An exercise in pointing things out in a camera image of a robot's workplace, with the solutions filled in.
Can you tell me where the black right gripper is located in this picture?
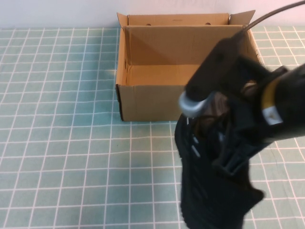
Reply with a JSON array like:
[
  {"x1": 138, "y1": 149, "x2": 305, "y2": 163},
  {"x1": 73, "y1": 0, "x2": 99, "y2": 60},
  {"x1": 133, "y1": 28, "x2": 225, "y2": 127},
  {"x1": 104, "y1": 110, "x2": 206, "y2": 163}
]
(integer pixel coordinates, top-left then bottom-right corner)
[{"x1": 209, "y1": 58, "x2": 275, "y2": 177}]

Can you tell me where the black knit sneaker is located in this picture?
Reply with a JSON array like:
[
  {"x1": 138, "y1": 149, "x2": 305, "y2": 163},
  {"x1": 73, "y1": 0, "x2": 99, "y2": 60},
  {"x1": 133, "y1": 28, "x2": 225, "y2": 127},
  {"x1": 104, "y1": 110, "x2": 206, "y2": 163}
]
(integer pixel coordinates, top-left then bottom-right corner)
[{"x1": 174, "y1": 114, "x2": 265, "y2": 229}]

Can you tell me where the brown cardboard shoe box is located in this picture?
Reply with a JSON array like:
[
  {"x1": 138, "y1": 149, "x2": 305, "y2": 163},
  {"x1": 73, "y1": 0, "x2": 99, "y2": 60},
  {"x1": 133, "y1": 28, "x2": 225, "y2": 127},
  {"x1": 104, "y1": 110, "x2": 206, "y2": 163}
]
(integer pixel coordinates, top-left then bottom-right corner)
[{"x1": 116, "y1": 10, "x2": 263, "y2": 122}]

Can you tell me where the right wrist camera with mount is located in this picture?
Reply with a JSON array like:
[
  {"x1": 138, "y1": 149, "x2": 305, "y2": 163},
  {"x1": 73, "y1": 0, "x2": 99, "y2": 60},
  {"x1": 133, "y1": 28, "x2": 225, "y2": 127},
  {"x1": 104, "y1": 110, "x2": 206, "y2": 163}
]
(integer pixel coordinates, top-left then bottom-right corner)
[{"x1": 178, "y1": 38, "x2": 246, "y2": 118}]

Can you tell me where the black right camera cable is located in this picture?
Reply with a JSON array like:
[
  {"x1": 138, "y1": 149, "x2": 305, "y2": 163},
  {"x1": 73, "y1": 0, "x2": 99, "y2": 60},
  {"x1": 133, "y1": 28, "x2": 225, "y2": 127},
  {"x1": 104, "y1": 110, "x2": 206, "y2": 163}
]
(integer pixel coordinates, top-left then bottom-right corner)
[{"x1": 234, "y1": 0, "x2": 305, "y2": 39}]

